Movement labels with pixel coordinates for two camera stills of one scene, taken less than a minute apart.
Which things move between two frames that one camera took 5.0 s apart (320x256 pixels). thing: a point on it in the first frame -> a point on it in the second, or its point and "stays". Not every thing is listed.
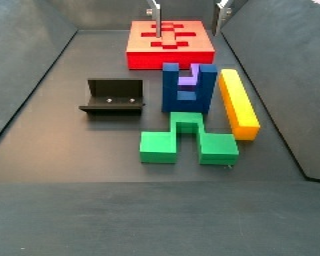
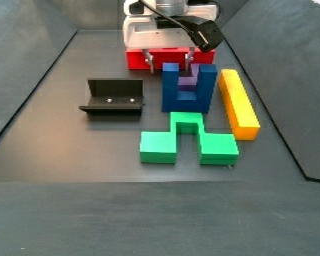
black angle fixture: [114, 97] stays
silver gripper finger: [154, 11] -> [148, 58]
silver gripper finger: [222, 15] -> [188, 57]
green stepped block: [158, 146] stays
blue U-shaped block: [190, 98] stays
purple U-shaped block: [188, 82] stays
